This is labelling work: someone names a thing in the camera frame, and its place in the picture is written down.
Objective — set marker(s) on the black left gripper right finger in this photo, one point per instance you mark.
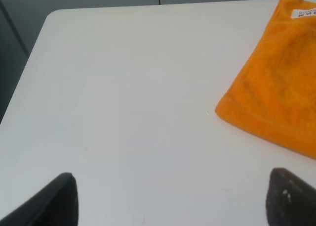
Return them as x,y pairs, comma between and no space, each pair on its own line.
290,201

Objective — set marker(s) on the white towel label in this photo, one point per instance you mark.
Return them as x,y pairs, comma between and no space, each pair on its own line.
299,13

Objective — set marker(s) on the orange towel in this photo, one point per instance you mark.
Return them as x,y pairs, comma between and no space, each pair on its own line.
274,94

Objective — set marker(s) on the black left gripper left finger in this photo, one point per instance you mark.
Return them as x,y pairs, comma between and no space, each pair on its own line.
57,204

